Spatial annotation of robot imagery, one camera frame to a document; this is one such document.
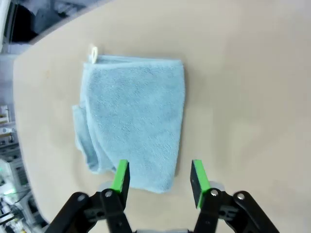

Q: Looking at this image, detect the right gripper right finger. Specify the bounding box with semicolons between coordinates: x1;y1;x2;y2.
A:
190;159;280;233

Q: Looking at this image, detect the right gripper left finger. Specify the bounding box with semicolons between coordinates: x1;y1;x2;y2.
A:
47;159;134;233

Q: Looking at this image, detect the blue towel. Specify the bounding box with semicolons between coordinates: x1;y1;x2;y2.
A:
71;43;187;195

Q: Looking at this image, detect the grey equipment rack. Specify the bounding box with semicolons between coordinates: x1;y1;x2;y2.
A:
0;101;47;233

